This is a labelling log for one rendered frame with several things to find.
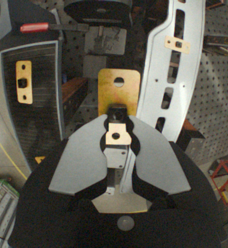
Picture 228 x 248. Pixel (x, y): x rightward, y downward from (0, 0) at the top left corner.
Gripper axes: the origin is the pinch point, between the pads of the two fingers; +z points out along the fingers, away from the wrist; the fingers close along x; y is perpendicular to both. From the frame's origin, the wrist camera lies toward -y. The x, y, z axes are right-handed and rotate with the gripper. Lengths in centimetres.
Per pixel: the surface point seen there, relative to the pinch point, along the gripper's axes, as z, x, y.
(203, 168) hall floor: 117, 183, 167
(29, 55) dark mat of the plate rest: 10.9, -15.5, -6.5
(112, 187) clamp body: 19.1, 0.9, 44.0
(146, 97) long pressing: 26.0, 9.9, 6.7
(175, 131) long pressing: 25.3, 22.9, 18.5
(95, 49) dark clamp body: 19.0, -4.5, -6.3
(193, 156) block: 21.8, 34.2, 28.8
